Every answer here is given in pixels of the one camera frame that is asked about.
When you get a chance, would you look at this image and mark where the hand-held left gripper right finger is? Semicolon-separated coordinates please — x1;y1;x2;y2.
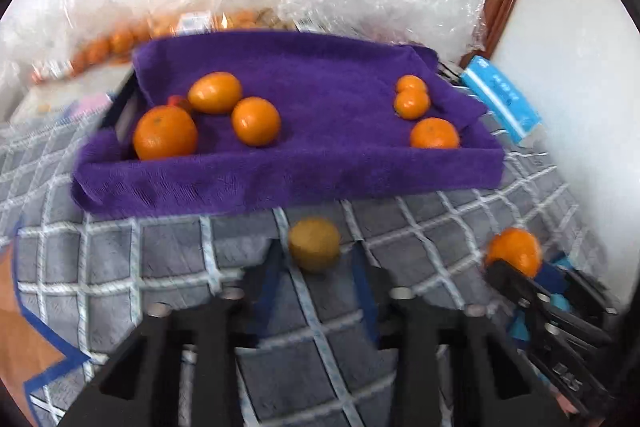
350;244;571;427

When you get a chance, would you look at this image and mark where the blue tissue box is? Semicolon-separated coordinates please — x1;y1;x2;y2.
460;55;543;144

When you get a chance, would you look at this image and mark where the purple towel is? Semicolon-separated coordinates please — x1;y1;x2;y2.
71;29;505;220

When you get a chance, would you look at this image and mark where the grey checked star cloth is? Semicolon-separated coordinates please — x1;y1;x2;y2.
0;107;626;427

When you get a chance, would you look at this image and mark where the black tray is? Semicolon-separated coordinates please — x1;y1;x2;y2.
102;67;138;142

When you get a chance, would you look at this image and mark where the printed paper mat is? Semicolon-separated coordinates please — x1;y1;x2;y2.
10;77;126;122

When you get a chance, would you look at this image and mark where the medium orange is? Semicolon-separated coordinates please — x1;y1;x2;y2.
484;228;543;279
231;97;282;146

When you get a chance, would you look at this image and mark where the clear plastic bag green label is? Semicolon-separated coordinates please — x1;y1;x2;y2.
0;0;156;82

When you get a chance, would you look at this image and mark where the large orange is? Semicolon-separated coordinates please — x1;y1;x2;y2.
132;105;199;161

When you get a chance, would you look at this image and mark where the oval yellow-orange tomato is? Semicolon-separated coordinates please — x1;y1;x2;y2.
187;72;244;115

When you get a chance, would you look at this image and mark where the small orange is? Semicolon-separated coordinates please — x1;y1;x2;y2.
396;75;427;94
410;117;461;150
394;88;431;120

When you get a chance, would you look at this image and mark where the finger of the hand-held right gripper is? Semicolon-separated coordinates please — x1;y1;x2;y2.
485;258;548;308
536;263;618;316

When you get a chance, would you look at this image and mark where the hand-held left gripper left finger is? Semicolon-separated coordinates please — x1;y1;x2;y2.
57;239;286;427

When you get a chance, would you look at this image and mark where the pile of bagged oranges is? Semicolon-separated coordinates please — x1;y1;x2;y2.
70;7;281;75

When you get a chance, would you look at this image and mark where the yellow-green round tomato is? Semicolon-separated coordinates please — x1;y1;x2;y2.
287;217;342;274

